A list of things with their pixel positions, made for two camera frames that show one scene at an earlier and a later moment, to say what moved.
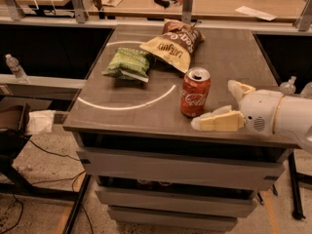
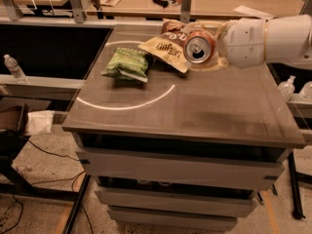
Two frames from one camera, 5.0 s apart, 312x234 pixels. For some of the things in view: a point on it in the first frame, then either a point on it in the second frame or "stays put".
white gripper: x=259 y=109 to x=246 y=42
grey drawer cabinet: x=152 y=168 stays put
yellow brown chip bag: x=177 y=43 stays put
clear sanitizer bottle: x=289 y=88 stays put
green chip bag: x=130 y=63 stays put
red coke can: x=195 y=90 to x=200 y=47
